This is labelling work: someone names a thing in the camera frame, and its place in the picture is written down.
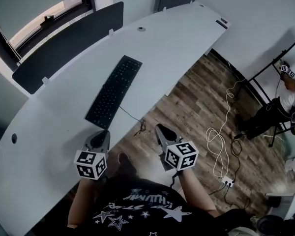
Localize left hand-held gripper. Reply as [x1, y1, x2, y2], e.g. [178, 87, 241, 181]
[74, 129, 112, 181]

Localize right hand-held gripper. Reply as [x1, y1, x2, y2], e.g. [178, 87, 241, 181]
[155, 123, 200, 173]

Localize black keyboard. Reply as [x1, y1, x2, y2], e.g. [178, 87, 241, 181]
[85, 55, 143, 130]

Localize person's left forearm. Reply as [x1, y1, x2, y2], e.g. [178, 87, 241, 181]
[68, 177, 107, 229]

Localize person's right forearm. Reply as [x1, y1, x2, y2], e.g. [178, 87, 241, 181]
[178, 168, 220, 217]

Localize person's dark shoe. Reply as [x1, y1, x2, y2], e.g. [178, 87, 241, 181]
[118, 152, 139, 179]

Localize black star print shirt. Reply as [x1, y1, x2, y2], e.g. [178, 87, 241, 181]
[68, 175, 251, 236]

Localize white power strip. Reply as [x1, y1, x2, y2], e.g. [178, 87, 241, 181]
[220, 177, 236, 188]

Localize large dark desk divider panel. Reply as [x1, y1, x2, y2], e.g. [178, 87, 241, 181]
[11, 1, 125, 95]

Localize black metal board stand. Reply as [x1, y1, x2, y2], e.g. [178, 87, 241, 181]
[236, 30, 295, 108]

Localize black folding chair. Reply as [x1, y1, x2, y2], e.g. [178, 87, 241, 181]
[267, 99, 295, 148]

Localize dark desk corner socket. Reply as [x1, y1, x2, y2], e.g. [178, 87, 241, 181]
[215, 18, 229, 30]

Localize black headphones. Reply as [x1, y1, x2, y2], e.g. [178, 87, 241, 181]
[256, 214, 295, 236]

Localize white storage box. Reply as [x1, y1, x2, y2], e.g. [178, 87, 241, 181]
[265, 189, 295, 221]

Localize black keyboard cable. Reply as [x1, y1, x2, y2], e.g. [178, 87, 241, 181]
[118, 105, 147, 136]

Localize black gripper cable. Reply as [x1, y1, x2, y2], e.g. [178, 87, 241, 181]
[170, 171, 179, 189]

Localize long white floor cable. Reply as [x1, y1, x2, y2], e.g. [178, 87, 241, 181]
[206, 79, 247, 182]

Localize black floor cable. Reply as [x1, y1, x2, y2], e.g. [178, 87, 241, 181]
[208, 131, 252, 212]

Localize black window handle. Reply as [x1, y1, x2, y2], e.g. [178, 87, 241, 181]
[40, 14, 56, 27]

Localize black window frame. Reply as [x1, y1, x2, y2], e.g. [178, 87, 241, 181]
[0, 0, 97, 71]

